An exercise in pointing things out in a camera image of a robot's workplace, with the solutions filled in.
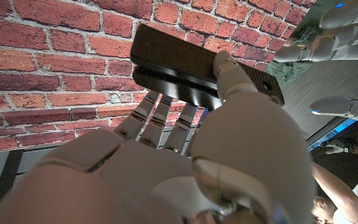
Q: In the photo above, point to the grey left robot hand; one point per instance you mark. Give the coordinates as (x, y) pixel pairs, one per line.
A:
(346, 40)

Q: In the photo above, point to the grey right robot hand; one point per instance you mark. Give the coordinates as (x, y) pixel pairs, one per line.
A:
(154, 174)

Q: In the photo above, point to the grey gloved person hand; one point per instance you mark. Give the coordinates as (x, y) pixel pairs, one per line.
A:
(339, 145)

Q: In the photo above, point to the black stapler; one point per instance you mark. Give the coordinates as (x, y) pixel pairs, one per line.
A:
(172, 53)

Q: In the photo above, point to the white-shirted person bare forearm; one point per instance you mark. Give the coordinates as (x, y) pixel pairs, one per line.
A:
(337, 189)

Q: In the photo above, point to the person in green shirt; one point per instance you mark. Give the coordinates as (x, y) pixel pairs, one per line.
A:
(287, 73)

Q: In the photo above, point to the printed red brick backdrop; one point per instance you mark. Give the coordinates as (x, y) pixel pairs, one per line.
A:
(57, 62)

